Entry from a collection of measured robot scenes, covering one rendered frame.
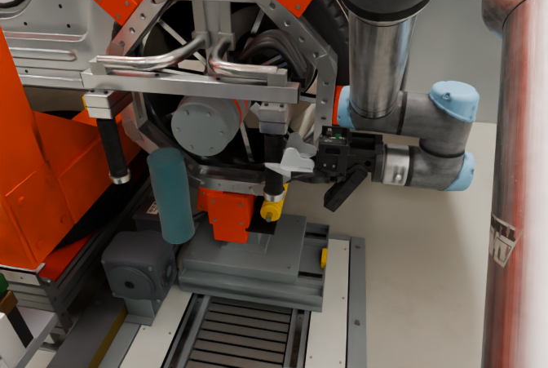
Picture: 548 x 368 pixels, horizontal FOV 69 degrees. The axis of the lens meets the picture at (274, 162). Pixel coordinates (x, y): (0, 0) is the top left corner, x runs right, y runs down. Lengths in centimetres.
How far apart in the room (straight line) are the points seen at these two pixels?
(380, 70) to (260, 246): 102
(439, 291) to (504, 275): 148
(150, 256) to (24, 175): 40
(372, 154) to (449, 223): 135
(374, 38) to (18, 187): 81
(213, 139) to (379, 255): 111
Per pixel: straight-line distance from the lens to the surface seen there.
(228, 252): 144
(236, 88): 74
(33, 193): 107
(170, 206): 104
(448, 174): 74
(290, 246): 146
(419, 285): 173
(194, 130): 86
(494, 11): 35
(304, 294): 139
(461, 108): 69
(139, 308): 147
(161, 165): 97
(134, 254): 124
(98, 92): 84
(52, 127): 112
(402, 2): 40
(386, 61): 51
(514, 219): 26
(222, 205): 114
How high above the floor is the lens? 126
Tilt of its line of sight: 33 degrees down
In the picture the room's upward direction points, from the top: straight up
